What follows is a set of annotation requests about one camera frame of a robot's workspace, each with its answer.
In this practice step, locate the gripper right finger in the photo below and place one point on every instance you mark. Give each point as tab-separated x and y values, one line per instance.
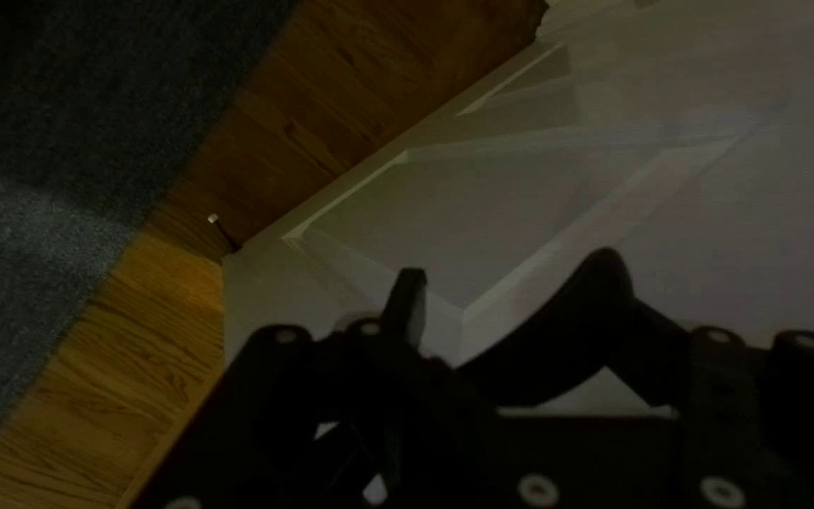
753	417

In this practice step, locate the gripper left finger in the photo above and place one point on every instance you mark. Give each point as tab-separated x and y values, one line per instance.
287	403

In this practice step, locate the small door stopper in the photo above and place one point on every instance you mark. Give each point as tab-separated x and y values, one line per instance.
222	230

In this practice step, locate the grey carpet rug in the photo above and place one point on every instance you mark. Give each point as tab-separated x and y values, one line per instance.
32	177

